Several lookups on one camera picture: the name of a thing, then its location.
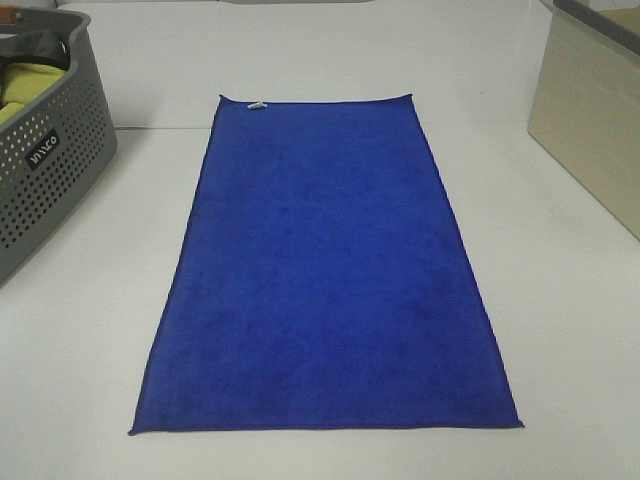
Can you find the grey perforated plastic basket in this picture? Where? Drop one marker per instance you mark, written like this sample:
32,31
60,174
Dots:
54,149

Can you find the yellow-green towel in basket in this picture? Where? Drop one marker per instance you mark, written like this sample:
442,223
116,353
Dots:
22,83

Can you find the blue microfibre towel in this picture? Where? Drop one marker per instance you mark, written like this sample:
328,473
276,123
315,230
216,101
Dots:
322,283

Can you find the dark grey cloth in basket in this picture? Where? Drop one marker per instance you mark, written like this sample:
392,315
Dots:
40,47

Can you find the beige storage box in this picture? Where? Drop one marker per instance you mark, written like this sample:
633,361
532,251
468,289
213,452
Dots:
585,111

